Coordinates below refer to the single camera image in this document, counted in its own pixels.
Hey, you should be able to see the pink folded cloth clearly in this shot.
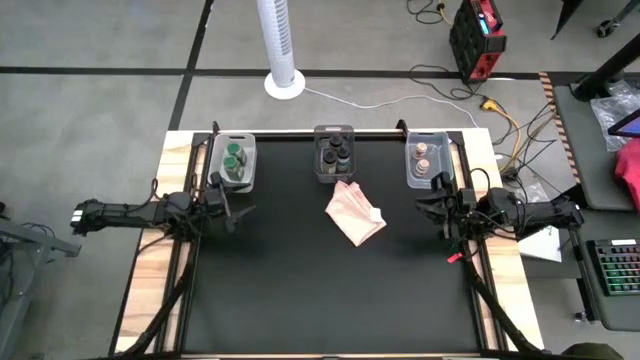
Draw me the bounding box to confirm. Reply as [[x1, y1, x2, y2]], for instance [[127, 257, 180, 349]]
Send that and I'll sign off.
[[324, 180, 388, 248]]

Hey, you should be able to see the black lid jar teal label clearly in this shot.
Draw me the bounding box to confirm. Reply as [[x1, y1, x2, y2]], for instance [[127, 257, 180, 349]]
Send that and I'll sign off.
[[336, 144, 352, 174]]

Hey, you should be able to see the smoky clear plastic bin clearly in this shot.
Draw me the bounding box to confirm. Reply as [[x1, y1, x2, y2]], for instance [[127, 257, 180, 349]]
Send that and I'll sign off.
[[313, 124, 357, 185]]

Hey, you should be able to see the person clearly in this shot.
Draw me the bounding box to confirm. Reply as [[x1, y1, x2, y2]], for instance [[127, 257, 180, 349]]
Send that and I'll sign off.
[[562, 342, 625, 360]]

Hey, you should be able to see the white tower fan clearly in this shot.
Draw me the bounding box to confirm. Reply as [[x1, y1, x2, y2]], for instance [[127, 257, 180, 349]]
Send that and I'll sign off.
[[255, 0, 306, 100]]

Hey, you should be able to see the black floor cable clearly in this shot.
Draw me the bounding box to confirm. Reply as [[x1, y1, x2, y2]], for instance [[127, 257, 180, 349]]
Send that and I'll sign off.
[[407, 63, 491, 101]]

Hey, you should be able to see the tablet with dark frame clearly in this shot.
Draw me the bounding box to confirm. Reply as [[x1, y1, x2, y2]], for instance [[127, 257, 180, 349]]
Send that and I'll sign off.
[[607, 108, 640, 139]]

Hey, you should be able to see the yellow extension cord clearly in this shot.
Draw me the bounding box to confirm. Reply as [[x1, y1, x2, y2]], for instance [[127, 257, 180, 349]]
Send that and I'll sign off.
[[480, 98, 524, 171]]

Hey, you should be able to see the white plastic bin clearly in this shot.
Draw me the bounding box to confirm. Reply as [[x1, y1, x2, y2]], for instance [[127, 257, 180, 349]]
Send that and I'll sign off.
[[206, 132, 257, 194]]

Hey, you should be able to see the green lid spice jar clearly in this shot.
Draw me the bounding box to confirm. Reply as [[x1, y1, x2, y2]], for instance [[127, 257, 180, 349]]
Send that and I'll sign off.
[[222, 154, 245, 182], [225, 141, 249, 162]]

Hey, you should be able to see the red and black power box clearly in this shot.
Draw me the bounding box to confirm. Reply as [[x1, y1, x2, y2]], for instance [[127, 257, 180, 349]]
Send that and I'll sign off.
[[448, 0, 508, 84]]

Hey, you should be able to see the white paper sheet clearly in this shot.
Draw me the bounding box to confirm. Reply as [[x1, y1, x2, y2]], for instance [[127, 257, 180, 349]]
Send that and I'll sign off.
[[517, 224, 564, 264]]

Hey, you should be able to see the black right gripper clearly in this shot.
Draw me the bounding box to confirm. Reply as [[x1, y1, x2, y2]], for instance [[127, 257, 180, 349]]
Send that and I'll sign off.
[[416, 171, 476, 241]]

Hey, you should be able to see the black caster wheel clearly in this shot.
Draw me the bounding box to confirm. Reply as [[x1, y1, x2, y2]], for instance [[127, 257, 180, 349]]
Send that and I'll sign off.
[[595, 17, 621, 39]]

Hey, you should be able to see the black desk pole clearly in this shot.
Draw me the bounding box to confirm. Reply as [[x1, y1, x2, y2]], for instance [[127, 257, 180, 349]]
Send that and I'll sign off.
[[572, 32, 640, 101]]

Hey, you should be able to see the backlit keyboard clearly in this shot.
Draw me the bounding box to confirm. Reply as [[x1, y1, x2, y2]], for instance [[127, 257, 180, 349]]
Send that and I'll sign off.
[[587, 238, 640, 297]]

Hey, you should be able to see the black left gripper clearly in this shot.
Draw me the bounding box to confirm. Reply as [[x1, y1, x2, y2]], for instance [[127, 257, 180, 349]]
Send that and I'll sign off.
[[202, 172, 258, 235]]

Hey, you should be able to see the grey metal stand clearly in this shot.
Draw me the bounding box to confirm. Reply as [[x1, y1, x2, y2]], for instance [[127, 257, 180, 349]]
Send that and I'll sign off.
[[0, 202, 82, 360]]

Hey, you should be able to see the red cloth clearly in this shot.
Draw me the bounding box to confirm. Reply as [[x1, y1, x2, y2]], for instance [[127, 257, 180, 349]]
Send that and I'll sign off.
[[613, 138, 640, 211]]

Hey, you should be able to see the clear plastic bag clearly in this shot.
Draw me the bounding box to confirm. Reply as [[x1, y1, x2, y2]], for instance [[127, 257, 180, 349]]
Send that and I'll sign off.
[[589, 82, 640, 151]]

